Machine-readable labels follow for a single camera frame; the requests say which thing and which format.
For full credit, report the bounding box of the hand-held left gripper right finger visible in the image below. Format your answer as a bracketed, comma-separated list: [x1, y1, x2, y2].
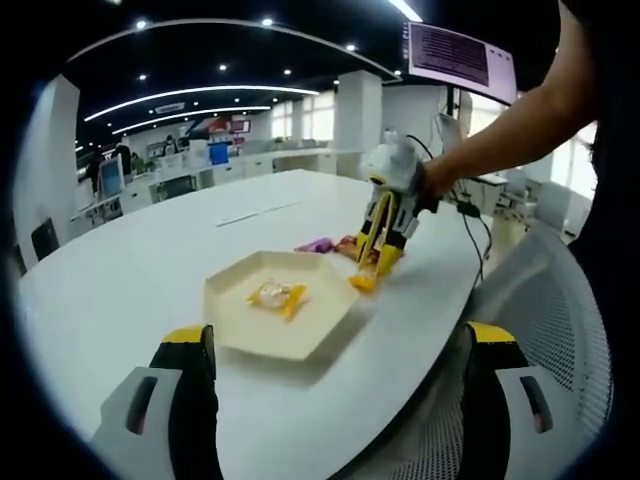
[458, 321, 590, 480]

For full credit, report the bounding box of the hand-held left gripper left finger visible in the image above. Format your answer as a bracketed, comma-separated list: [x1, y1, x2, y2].
[88, 323, 225, 480]

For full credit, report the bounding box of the brown biscuit packet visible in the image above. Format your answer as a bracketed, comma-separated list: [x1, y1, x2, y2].
[333, 234, 360, 257]

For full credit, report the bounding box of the yellow pastry packet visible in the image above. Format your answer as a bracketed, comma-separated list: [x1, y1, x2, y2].
[247, 279, 307, 321]
[348, 272, 381, 294]

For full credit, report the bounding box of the purple snack packet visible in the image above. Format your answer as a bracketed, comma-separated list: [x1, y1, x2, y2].
[293, 238, 334, 254]

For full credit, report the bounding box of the cream hexagonal container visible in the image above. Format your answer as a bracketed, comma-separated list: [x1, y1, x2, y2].
[202, 249, 362, 362]

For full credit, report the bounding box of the person's right hand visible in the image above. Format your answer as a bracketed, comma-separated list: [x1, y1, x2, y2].
[415, 158, 459, 215]

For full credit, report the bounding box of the white square pillar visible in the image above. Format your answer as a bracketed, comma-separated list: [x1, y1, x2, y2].
[13, 74, 81, 261]
[337, 70, 384, 179]

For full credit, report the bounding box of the hanging monitor screen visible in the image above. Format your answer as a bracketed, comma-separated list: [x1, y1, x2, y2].
[405, 20, 517, 106]

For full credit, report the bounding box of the white office desk row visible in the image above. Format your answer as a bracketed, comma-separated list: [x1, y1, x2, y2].
[69, 147, 366, 226]

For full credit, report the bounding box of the white mesh office chair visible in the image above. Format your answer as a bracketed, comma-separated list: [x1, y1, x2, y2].
[399, 222, 615, 480]

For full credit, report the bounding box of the person's dark clothed torso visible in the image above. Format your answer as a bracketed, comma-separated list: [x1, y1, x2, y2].
[567, 0, 624, 251]

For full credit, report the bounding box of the white computer monitor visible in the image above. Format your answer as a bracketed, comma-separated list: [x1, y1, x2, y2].
[97, 159, 125, 196]

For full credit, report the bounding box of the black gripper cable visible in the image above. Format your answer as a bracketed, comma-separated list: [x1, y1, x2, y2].
[405, 133, 496, 284]

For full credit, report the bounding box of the red wall poster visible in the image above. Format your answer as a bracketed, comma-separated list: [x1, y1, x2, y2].
[209, 117, 251, 136]

